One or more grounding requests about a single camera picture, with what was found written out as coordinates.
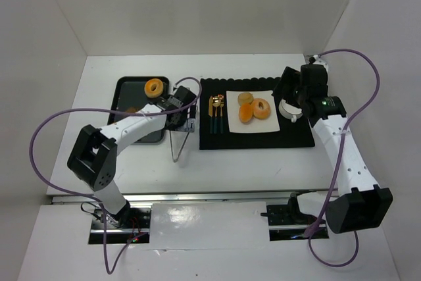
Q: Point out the brown chocolate croissant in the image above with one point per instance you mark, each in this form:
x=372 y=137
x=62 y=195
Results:
x=131 y=110

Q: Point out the gold knife green handle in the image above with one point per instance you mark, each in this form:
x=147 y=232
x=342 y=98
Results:
x=211 y=114

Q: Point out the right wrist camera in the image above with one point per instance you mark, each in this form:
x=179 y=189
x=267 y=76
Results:
x=314 y=74

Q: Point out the sugared orange donut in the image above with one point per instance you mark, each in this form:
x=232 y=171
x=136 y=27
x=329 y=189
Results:
x=261 y=108

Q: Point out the round sesame bun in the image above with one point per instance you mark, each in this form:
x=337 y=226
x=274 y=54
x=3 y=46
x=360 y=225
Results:
x=245 y=98

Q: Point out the white square plate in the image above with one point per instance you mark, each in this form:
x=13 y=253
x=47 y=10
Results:
x=255 y=125

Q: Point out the white cup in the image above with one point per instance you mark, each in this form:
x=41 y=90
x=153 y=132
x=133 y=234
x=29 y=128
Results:
x=289 y=112

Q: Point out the black placemat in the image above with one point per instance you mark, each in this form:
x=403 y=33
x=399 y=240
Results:
x=290 y=136

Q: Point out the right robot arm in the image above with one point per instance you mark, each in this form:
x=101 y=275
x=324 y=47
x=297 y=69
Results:
x=362 y=204

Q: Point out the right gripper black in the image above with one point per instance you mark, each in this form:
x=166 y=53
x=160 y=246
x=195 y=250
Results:
x=286 y=81

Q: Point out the metal tongs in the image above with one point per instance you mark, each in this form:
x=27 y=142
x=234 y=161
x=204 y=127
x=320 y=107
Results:
x=176 y=152

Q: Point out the gold spoon green handle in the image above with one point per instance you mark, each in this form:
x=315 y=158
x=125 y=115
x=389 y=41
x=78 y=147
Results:
x=216 y=101

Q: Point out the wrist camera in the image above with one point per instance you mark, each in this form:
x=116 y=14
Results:
x=314 y=74
x=180 y=97

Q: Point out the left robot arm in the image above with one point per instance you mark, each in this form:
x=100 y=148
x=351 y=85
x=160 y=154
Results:
x=94 y=155

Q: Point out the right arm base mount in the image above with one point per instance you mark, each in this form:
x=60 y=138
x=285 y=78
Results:
x=286 y=221

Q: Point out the gold fork green handle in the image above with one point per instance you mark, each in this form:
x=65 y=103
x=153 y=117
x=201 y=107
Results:
x=221 y=113

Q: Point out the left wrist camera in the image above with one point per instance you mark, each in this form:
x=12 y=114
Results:
x=180 y=97

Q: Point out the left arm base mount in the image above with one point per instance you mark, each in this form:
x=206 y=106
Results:
x=134 y=229

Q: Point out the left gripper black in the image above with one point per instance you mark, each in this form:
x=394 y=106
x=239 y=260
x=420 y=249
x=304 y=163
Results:
x=179 y=122

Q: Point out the black bread tray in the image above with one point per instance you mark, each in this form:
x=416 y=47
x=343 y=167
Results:
x=129 y=92

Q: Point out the orange cream sandwich bun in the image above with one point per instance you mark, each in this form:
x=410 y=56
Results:
x=245 y=113

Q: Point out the aluminium rail front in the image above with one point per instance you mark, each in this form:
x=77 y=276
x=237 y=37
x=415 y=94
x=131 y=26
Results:
x=207 y=197

